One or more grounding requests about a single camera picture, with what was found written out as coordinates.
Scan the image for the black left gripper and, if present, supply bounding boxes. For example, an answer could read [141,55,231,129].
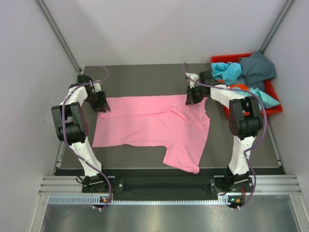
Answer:
[84,90,110,113]

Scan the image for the pink t shirt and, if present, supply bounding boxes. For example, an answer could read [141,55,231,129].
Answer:
[92,95,210,174]

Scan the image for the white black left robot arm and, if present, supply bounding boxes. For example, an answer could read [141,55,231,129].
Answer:
[51,74,112,194]

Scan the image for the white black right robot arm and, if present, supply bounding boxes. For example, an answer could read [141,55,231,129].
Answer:
[185,72,263,195]

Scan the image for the light blue t shirt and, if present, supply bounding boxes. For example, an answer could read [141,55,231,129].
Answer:
[211,62,242,85]

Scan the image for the orange t shirt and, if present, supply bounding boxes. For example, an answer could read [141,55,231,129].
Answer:
[228,84,249,91]

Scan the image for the red plastic bin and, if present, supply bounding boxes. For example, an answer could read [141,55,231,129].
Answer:
[211,52,282,116]

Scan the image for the grey blue t shirt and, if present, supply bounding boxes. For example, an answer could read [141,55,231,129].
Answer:
[239,51,277,92]

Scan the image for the teal t shirt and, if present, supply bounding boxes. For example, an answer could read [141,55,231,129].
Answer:
[236,87,280,109]

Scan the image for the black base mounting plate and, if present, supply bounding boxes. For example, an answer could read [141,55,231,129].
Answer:
[81,176,253,193]

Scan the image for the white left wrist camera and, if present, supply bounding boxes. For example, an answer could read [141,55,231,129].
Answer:
[93,83,101,93]

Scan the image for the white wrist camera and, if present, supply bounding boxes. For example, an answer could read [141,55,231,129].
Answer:
[185,72,199,88]
[93,83,101,93]

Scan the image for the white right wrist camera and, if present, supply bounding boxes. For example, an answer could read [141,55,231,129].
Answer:
[185,72,199,88]

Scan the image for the left aluminium corner post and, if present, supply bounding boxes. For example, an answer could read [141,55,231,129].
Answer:
[35,0,82,73]

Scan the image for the aluminium corner post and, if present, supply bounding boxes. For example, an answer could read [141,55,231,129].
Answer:
[35,0,82,73]
[259,0,295,54]

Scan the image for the slotted cable duct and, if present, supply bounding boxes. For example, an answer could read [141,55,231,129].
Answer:
[48,195,241,206]

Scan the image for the aluminium frame rail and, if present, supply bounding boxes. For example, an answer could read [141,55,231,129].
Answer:
[39,175,302,195]

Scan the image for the right aluminium corner post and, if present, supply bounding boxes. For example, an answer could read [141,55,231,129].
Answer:
[259,0,295,54]

